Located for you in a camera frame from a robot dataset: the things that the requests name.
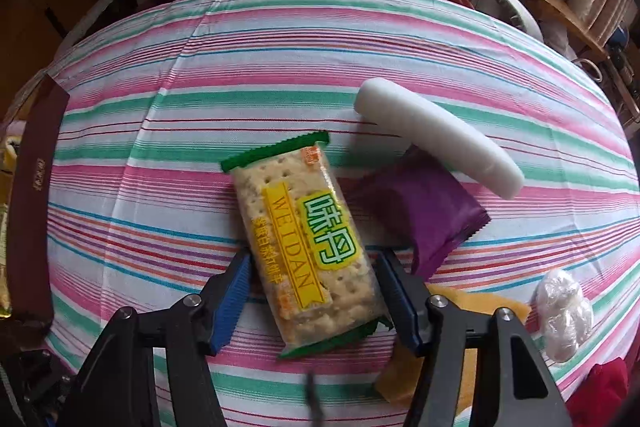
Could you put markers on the striped cloth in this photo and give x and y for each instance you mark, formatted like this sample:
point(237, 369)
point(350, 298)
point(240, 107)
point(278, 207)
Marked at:
point(200, 107)

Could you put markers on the wooden desk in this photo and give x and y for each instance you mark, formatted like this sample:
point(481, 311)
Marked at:
point(550, 2)

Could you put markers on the yellow sponge block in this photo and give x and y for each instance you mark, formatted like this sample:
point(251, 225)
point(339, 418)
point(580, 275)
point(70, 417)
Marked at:
point(400, 377)

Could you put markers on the white foam bar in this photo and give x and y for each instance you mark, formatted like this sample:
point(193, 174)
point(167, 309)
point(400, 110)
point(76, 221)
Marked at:
point(440, 137)

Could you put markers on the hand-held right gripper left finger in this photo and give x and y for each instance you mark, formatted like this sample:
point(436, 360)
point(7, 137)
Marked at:
point(230, 302)

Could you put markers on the green cracker packet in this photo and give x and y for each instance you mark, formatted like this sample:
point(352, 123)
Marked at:
point(300, 227)

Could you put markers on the maroon gift box gold inside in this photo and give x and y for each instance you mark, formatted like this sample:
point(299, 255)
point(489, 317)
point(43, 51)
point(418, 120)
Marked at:
point(35, 187)

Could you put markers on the clear plastic ball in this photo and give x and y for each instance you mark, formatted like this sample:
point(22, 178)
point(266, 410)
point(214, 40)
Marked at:
point(562, 312)

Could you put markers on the blue round object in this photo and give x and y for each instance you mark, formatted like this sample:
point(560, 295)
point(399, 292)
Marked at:
point(618, 39)

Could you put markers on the red cloth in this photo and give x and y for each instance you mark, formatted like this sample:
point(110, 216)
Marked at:
point(600, 392)

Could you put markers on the purple snack packet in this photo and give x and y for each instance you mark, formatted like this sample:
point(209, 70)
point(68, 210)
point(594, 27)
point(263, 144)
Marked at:
point(425, 212)

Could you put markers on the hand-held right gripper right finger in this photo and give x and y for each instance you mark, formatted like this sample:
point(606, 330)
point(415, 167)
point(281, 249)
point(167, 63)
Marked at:
point(400, 302)

